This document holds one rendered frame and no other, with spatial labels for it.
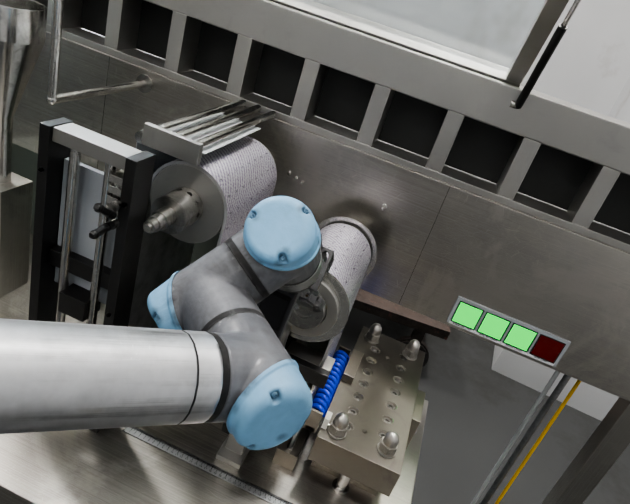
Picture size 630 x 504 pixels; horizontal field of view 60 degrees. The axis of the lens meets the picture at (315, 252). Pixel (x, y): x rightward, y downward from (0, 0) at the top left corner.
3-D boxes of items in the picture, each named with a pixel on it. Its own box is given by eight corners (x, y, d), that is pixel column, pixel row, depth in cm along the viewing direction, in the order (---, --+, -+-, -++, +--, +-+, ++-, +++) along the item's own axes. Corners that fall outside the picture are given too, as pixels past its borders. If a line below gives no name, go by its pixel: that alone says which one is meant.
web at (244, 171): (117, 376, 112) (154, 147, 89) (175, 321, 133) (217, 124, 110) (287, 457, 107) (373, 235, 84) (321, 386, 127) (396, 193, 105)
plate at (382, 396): (307, 458, 99) (316, 435, 97) (355, 344, 135) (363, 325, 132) (389, 497, 97) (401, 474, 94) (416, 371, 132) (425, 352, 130)
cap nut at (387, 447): (374, 453, 97) (383, 435, 95) (378, 439, 100) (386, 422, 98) (393, 462, 96) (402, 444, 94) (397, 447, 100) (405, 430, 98)
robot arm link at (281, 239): (219, 221, 54) (290, 174, 55) (238, 250, 64) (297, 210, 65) (263, 284, 52) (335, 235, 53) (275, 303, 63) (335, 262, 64)
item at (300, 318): (284, 328, 92) (278, 289, 90) (288, 323, 94) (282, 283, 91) (326, 330, 90) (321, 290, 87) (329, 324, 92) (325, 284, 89)
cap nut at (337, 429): (324, 434, 97) (332, 416, 95) (329, 421, 101) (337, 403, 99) (343, 443, 97) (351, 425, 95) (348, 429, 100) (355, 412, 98)
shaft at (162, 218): (135, 233, 82) (138, 215, 81) (157, 220, 87) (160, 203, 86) (154, 241, 82) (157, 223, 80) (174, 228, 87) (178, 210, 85)
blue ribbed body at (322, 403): (304, 417, 103) (309, 404, 101) (333, 356, 122) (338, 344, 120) (321, 425, 102) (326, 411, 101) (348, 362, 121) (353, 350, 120)
